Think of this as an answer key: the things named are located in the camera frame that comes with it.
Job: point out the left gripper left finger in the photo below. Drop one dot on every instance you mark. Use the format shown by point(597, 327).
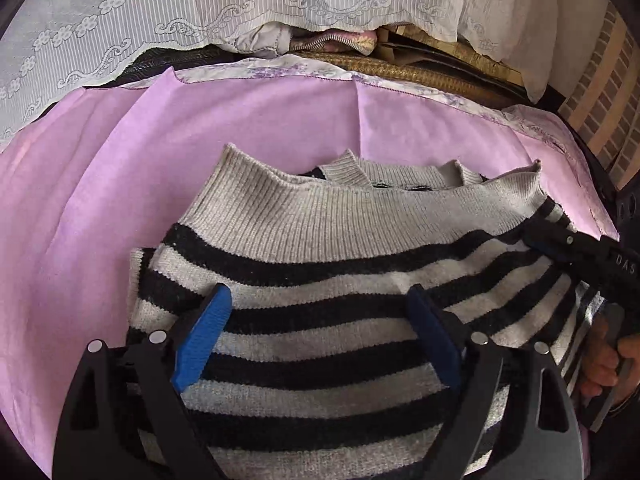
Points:
point(97, 437)

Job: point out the checkered beige curtain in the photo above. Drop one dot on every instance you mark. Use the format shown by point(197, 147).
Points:
point(604, 106)

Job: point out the white lace cover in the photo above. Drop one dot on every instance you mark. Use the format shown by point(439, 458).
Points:
point(53, 47)

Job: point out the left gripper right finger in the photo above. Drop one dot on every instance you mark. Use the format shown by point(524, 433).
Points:
point(538, 436)

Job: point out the person's right hand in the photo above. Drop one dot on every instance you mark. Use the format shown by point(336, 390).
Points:
point(600, 362)

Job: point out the black grey striped sweater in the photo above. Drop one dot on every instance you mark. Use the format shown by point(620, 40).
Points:
point(318, 373)

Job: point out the pink purple bed sheet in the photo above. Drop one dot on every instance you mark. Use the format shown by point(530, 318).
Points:
point(109, 170)

